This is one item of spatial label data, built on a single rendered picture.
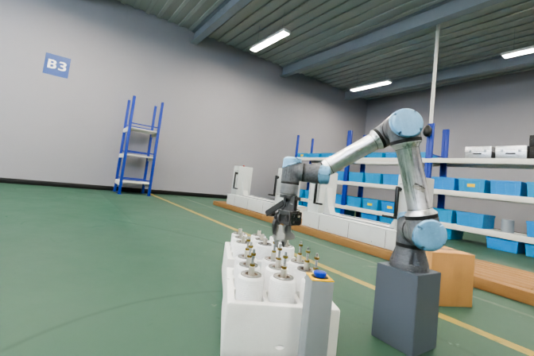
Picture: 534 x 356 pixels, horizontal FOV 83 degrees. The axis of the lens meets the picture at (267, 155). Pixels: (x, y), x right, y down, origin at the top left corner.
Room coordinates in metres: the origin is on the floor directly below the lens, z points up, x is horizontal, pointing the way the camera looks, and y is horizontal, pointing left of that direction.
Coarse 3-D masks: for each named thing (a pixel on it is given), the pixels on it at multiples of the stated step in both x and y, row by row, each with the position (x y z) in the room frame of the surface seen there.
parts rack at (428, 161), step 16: (432, 128) 5.22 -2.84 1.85; (432, 144) 5.21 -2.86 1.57; (448, 144) 5.54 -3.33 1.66; (304, 160) 7.90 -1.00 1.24; (320, 160) 7.42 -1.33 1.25; (368, 160) 6.27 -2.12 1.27; (384, 160) 5.96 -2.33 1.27; (432, 160) 5.18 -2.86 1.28; (448, 160) 4.97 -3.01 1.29; (464, 160) 4.77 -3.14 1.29; (480, 160) 4.59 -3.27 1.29; (496, 160) 4.42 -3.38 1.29; (512, 160) 4.26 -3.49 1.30; (528, 160) 4.11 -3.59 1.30; (448, 192) 4.94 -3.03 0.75; (464, 192) 4.74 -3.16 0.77; (352, 208) 6.51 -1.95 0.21; (448, 224) 4.91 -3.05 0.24; (528, 240) 4.07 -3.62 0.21
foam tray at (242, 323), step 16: (224, 288) 1.34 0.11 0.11; (224, 304) 1.18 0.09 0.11; (240, 304) 1.03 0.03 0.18; (256, 304) 1.04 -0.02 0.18; (272, 304) 1.05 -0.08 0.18; (288, 304) 1.07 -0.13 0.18; (224, 320) 1.05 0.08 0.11; (240, 320) 1.03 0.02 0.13; (256, 320) 1.04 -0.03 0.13; (272, 320) 1.04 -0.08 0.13; (288, 320) 1.05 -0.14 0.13; (336, 320) 1.07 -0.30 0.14; (224, 336) 1.02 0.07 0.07; (240, 336) 1.03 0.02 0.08; (256, 336) 1.04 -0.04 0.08; (272, 336) 1.04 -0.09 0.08; (288, 336) 1.05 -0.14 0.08; (336, 336) 1.07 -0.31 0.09; (224, 352) 1.02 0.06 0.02; (240, 352) 1.03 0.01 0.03; (256, 352) 1.04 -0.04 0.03; (272, 352) 1.04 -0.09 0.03; (288, 352) 1.05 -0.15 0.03
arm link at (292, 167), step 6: (288, 162) 1.20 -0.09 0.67; (294, 162) 1.19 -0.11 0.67; (300, 162) 1.21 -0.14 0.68; (282, 168) 1.22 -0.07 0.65; (288, 168) 1.20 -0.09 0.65; (294, 168) 1.19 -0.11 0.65; (300, 168) 1.19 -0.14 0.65; (282, 174) 1.22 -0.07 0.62; (288, 174) 1.19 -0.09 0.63; (294, 174) 1.19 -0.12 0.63; (300, 174) 1.19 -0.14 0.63; (282, 180) 1.21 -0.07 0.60; (288, 180) 1.19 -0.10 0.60; (294, 180) 1.20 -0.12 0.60; (300, 180) 1.21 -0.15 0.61
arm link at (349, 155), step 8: (376, 128) 1.29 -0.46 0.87; (368, 136) 1.30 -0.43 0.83; (376, 136) 1.27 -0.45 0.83; (384, 136) 1.26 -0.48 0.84; (352, 144) 1.31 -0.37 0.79; (360, 144) 1.29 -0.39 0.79; (368, 144) 1.28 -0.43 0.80; (376, 144) 1.28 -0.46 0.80; (384, 144) 1.27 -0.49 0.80; (344, 152) 1.30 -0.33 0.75; (352, 152) 1.29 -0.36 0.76; (360, 152) 1.29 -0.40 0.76; (368, 152) 1.29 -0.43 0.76; (328, 160) 1.31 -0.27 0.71; (336, 160) 1.30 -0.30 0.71; (344, 160) 1.29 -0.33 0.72; (352, 160) 1.30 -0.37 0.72; (336, 168) 1.30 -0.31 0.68
